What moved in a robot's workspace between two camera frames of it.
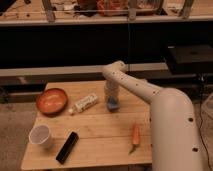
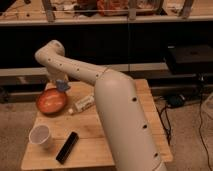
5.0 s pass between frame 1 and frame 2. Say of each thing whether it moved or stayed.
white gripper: moved
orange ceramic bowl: stayed
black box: stayed
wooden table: stayed
